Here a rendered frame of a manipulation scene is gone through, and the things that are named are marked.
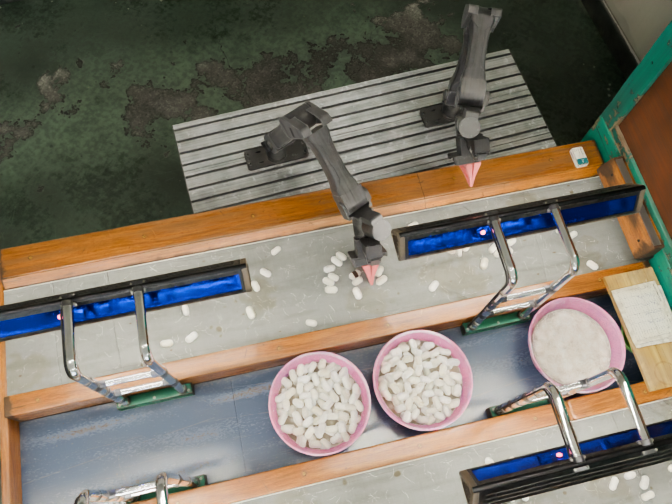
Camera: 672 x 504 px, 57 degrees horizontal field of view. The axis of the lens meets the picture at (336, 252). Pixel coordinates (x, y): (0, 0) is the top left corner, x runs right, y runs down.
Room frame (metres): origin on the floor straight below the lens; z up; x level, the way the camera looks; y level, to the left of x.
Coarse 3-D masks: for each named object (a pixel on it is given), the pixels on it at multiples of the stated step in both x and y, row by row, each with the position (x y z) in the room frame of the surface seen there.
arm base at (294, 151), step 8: (296, 144) 1.06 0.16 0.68; (304, 144) 1.06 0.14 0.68; (248, 152) 1.01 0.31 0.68; (256, 152) 1.01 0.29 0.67; (264, 152) 1.01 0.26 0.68; (272, 152) 0.99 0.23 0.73; (280, 152) 0.99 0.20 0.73; (288, 152) 1.02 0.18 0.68; (296, 152) 1.03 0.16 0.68; (248, 160) 0.98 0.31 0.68; (256, 160) 0.98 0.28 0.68; (264, 160) 0.99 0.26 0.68; (272, 160) 0.98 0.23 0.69; (280, 160) 0.99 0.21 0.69; (288, 160) 1.00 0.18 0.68; (248, 168) 0.95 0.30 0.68; (256, 168) 0.96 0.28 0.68
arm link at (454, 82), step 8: (480, 8) 1.32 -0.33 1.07; (464, 32) 1.28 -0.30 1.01; (464, 40) 1.27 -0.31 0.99; (464, 48) 1.26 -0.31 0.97; (464, 56) 1.25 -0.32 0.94; (464, 64) 1.24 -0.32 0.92; (456, 72) 1.24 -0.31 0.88; (456, 80) 1.23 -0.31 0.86; (448, 88) 1.24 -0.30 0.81; (456, 88) 1.21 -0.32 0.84; (448, 96) 1.20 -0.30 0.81; (448, 104) 1.20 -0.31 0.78
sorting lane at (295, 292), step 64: (576, 192) 0.95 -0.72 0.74; (192, 256) 0.61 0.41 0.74; (256, 256) 0.63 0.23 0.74; (320, 256) 0.65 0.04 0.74; (384, 256) 0.68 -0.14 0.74; (448, 256) 0.70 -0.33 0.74; (128, 320) 0.41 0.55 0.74; (192, 320) 0.43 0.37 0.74; (256, 320) 0.45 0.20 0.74; (320, 320) 0.46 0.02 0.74
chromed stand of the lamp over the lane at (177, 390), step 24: (144, 288) 0.39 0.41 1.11; (72, 312) 0.32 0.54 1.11; (144, 312) 0.34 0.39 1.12; (72, 336) 0.27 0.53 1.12; (144, 336) 0.28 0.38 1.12; (72, 360) 0.22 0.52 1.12; (144, 360) 0.24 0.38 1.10; (96, 384) 0.19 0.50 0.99; (144, 384) 0.23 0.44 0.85; (168, 384) 0.23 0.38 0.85; (192, 384) 0.26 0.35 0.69; (120, 408) 0.18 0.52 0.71
